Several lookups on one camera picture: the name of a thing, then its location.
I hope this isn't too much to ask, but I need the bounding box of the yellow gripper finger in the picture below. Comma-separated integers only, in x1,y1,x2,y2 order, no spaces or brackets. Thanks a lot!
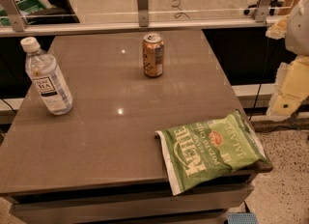
266,15,289,40
267,56,309,117

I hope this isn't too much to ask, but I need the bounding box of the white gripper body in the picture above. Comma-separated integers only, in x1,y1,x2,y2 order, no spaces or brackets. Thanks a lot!
285,1,309,56

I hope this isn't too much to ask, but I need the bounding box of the orange soda can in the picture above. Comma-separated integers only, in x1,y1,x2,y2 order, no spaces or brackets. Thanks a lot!
143,33,164,77

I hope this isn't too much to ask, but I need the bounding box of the green jalapeno chip bag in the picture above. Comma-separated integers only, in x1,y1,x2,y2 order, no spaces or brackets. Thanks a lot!
156,110,269,196

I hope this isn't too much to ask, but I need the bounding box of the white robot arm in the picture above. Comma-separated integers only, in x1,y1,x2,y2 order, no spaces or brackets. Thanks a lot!
266,0,309,122

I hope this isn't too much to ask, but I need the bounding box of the grey table drawer front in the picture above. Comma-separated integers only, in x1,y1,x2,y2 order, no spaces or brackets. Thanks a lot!
10,183,254,224

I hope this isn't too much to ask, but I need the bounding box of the blue perforated box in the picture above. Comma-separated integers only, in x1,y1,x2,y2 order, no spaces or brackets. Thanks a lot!
227,212,258,224

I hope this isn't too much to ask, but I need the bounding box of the clear tea bottle white cap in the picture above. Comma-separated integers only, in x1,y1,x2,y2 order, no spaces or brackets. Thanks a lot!
20,37,73,115

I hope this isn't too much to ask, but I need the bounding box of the green plastic bin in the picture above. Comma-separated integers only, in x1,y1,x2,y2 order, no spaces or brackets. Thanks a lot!
0,0,46,26

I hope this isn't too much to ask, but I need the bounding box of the black hanging cable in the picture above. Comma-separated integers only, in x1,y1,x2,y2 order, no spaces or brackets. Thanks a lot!
248,38,269,122

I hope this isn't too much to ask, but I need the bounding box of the grey metal bracket middle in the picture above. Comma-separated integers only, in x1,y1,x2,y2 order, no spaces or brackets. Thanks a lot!
137,0,149,27

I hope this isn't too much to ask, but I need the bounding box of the grey metal bracket left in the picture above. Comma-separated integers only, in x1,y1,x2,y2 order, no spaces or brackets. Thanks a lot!
0,0,28,32

